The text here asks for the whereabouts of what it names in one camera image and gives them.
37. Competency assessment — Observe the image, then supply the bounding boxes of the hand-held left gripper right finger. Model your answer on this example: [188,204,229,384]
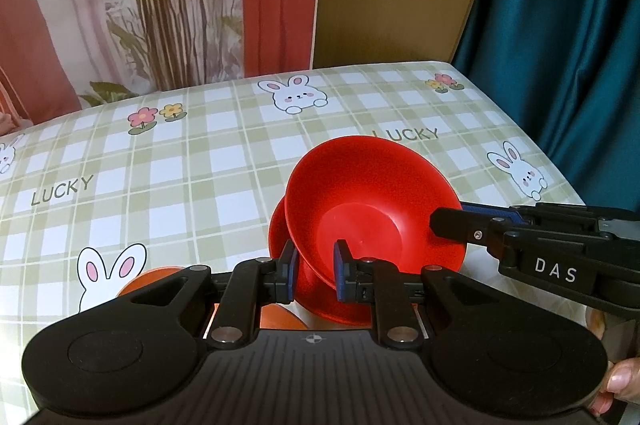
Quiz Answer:
[333,238,494,351]

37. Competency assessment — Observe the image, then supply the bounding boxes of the medium red bowl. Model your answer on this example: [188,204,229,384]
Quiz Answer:
[268,200,429,327]

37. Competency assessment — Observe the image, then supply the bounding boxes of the large red bowl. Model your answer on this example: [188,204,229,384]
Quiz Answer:
[284,136,471,292]

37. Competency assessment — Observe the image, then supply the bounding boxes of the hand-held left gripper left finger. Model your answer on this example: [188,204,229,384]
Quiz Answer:
[131,238,301,351]

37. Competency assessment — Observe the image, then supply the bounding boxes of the person's right hand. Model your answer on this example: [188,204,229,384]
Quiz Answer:
[589,355,640,417]

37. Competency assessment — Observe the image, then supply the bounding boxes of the green checkered tablecloth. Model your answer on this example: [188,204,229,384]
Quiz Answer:
[0,61,587,406]

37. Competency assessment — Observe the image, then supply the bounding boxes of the teal curtain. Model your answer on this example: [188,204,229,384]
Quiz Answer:
[452,0,640,214]

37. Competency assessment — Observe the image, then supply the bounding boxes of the orange square plate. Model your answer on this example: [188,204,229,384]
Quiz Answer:
[117,267,306,334]

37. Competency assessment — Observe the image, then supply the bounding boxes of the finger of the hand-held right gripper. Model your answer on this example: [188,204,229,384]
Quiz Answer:
[430,206,507,257]
[459,200,540,227]

